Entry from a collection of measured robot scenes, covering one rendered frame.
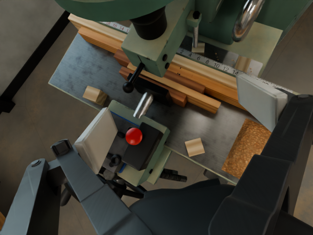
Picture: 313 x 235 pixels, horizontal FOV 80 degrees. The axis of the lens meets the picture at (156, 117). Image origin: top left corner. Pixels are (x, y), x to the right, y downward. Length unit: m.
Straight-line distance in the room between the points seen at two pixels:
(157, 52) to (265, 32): 0.43
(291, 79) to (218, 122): 1.17
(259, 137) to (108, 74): 0.38
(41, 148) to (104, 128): 1.61
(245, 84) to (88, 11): 0.14
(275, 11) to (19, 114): 1.88
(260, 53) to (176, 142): 0.36
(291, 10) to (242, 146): 0.26
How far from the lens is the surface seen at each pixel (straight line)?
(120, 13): 0.18
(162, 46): 0.32
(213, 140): 0.44
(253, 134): 0.43
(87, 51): 0.58
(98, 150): 0.16
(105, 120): 0.18
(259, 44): 0.65
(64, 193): 0.53
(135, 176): 0.40
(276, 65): 1.58
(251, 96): 0.17
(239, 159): 0.43
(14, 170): 1.94
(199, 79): 0.43
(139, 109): 0.40
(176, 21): 0.34
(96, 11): 0.18
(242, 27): 0.37
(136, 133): 0.33
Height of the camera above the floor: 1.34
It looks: 75 degrees down
